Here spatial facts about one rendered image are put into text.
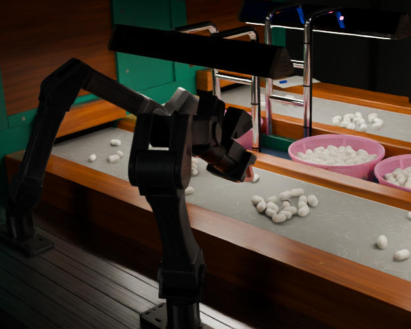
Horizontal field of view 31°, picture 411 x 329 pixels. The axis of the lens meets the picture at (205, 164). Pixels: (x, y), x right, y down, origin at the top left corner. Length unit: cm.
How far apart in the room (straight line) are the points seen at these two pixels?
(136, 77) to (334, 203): 95
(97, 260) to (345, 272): 60
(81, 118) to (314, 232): 92
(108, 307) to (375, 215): 65
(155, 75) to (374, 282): 135
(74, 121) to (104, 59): 25
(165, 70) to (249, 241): 113
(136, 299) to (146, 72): 112
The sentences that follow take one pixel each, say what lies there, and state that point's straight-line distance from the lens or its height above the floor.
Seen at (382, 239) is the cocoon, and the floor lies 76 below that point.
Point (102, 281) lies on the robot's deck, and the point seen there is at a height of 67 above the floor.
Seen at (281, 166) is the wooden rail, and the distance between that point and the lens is 196.
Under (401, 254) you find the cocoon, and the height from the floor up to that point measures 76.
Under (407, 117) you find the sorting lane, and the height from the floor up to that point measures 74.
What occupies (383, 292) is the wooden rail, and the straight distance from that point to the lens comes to 139.
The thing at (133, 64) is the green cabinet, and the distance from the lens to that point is 245.
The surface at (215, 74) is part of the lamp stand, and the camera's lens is 213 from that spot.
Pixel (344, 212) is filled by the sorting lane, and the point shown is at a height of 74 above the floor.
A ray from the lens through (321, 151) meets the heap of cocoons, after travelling 217.
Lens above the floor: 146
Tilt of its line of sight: 20 degrees down
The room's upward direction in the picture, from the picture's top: 3 degrees counter-clockwise
